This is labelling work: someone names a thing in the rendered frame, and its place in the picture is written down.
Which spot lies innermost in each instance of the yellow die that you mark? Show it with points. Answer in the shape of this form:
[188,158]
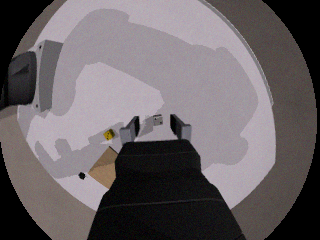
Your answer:
[109,134]

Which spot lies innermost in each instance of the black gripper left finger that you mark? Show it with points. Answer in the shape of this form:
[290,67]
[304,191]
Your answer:
[128,133]

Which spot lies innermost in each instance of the black die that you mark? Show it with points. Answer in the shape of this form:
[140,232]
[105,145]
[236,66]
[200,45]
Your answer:
[81,175]

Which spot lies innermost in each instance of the brown square mat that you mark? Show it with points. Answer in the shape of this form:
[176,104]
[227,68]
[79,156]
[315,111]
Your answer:
[103,170]

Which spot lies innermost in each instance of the grey die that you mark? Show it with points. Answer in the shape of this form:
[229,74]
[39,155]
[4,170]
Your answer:
[158,120]

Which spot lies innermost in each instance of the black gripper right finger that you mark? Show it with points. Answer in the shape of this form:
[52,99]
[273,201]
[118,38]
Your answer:
[179,128]

